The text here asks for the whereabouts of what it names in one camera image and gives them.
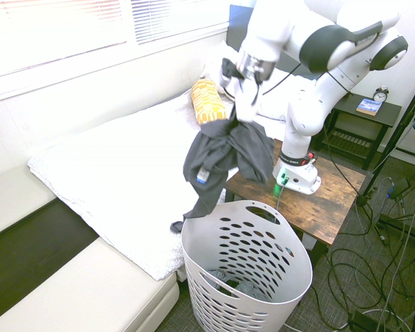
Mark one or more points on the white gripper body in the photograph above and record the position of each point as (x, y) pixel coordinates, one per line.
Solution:
(247, 100)

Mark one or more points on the dark grey shirt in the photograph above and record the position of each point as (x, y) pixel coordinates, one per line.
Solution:
(221, 152)

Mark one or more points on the grey sock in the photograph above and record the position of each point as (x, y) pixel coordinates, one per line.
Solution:
(176, 227)

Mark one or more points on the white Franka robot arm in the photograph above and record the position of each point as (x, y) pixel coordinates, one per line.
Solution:
(301, 121)

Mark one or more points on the white perforated laundry basket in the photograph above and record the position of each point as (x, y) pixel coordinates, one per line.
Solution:
(297, 276)

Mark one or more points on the grey clothes pile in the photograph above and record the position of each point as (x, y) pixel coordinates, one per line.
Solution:
(245, 287)

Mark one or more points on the white bed pillow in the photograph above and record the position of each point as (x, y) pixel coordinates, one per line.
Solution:
(273, 110)

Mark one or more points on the yellow patterned bolster pillow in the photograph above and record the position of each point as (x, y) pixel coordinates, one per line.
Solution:
(207, 103)

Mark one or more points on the dark blue headboard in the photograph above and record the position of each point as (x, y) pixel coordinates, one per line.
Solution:
(240, 17)

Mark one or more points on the small white window blind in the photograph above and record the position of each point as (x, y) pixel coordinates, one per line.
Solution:
(180, 17)

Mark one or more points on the blue cover book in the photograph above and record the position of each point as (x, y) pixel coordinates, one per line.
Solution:
(369, 107)

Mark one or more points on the black twin-bell alarm clock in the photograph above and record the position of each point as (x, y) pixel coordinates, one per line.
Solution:
(380, 95)

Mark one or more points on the rustic wooden side table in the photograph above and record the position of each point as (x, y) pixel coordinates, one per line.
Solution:
(332, 207)

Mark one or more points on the black bedside table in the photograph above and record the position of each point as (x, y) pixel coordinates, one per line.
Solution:
(387, 117)

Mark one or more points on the large white window blind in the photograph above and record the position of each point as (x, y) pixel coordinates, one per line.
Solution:
(55, 31)

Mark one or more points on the black camera stand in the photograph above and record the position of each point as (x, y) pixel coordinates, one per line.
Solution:
(397, 138)

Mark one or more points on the white bed frame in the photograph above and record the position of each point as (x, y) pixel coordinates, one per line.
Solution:
(90, 294)

